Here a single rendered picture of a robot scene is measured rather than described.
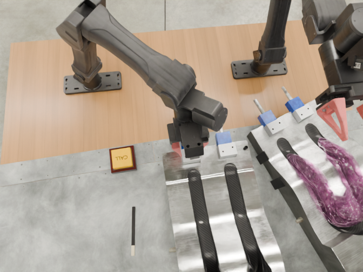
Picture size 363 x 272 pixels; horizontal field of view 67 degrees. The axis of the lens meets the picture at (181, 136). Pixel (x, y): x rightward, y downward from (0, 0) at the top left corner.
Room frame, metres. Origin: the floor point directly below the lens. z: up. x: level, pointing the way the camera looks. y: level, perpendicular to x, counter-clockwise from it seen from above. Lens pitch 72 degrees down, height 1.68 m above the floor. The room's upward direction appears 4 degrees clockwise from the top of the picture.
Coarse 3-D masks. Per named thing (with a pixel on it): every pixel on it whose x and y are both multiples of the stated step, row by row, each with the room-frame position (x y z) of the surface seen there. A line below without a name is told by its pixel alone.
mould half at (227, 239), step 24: (240, 144) 0.24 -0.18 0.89; (168, 168) 0.15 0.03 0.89; (192, 168) 0.15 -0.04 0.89; (216, 168) 0.16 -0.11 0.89; (240, 168) 0.16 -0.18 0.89; (168, 192) 0.08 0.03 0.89; (216, 192) 0.09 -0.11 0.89; (192, 216) 0.02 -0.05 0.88; (216, 216) 0.02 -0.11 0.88; (264, 216) 0.03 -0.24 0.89; (192, 240) -0.04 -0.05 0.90; (216, 240) -0.04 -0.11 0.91; (240, 240) -0.03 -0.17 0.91; (264, 240) -0.03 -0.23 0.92; (192, 264) -0.10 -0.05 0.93; (240, 264) -0.09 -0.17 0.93
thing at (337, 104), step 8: (336, 96) 0.26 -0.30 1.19; (328, 104) 0.23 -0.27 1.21; (336, 104) 0.22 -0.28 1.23; (344, 104) 0.23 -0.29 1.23; (352, 104) 0.25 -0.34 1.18; (320, 112) 0.23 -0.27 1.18; (328, 112) 0.23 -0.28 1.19; (336, 112) 0.21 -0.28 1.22; (344, 112) 0.21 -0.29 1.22; (328, 120) 0.21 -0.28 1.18; (344, 120) 0.20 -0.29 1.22; (336, 128) 0.19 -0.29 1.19; (344, 128) 0.19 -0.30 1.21; (344, 136) 0.17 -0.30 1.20
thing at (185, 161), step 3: (180, 144) 0.22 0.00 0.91; (183, 147) 0.21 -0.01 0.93; (183, 150) 0.19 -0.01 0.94; (183, 153) 0.19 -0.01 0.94; (183, 156) 0.18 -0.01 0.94; (183, 159) 0.17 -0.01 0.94; (186, 159) 0.17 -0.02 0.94; (189, 159) 0.17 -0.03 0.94; (195, 159) 0.17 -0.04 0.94; (198, 159) 0.17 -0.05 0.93; (183, 162) 0.16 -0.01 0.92; (186, 162) 0.16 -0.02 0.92; (189, 162) 0.17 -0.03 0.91; (192, 162) 0.17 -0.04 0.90; (195, 162) 0.17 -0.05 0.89
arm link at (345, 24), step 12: (348, 12) 0.38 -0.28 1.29; (360, 12) 0.37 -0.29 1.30; (312, 24) 0.41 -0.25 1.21; (336, 24) 0.38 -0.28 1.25; (348, 24) 0.35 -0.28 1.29; (360, 24) 0.34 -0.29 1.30; (312, 36) 0.39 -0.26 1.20; (324, 36) 0.39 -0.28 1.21; (336, 36) 0.35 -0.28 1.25; (348, 36) 0.33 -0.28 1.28; (360, 36) 0.33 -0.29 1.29; (348, 48) 0.33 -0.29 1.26
